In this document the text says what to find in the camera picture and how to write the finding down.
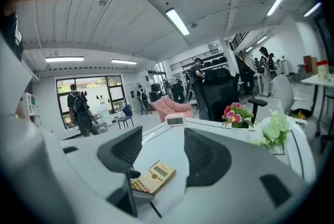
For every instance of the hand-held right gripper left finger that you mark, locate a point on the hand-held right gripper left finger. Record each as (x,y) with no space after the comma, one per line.
(91,160)

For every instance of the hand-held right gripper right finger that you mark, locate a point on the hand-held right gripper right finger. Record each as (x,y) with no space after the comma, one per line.
(235,178)

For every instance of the yellow calculator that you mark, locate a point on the yellow calculator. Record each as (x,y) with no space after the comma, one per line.
(156,176)

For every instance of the blue chair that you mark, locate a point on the blue chair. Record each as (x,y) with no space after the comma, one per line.
(127,112)

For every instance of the pink flower bouquet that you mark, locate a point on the pink flower bouquet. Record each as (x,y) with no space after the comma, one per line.
(236,114)

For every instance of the white green flower bouquet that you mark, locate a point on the white green flower bouquet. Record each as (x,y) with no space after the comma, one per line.
(276,129)

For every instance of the black-framed window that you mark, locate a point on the black-framed window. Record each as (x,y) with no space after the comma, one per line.
(114,92)

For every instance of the pink digital clock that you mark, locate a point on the pink digital clock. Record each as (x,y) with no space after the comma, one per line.
(175,119)

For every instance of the black mesh office chair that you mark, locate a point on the black mesh office chair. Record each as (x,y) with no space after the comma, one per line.
(220,95)

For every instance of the orange flower bunch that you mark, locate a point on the orange flower bunch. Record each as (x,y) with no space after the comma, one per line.
(299,115)

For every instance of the pink lounge chair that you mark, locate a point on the pink lounge chair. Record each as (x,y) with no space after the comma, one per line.
(174,109)

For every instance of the white grey office chair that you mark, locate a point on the white grey office chair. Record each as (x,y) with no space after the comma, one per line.
(284,92)

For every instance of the ceiling light strip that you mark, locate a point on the ceiling light strip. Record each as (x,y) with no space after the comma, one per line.
(312,9)
(178,22)
(278,1)
(124,61)
(64,59)

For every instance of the black staircase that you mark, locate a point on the black staircase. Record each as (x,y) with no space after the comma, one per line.
(245,58)

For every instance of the white side table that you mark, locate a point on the white side table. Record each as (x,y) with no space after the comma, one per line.
(318,80)

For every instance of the red and brown boards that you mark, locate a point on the red and brown boards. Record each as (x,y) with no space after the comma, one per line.
(310,64)

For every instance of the jar with red lid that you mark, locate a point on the jar with red lid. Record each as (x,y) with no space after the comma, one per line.
(323,70)

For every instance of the person's black shirt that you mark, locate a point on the person's black shirt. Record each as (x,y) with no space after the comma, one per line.
(11,35)

